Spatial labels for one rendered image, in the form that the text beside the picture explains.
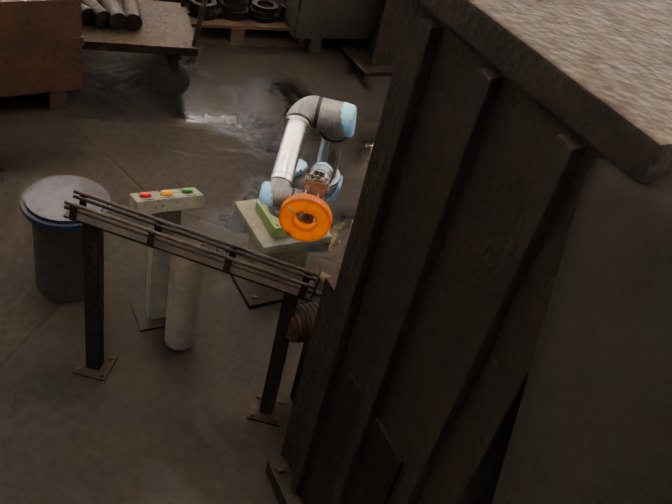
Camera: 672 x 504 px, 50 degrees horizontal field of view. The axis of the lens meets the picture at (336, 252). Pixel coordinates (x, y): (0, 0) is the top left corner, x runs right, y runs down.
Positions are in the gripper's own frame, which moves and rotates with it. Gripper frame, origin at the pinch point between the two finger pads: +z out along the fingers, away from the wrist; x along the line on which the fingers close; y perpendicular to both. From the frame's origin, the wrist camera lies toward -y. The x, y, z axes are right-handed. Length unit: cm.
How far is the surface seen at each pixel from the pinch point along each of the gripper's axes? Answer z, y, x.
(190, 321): -39, -69, -35
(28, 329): -33, -87, -95
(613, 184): 93, 52, 48
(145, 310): -56, -80, -58
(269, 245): -72, -46, -16
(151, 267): -44, -54, -55
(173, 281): -33, -51, -43
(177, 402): -18, -91, -31
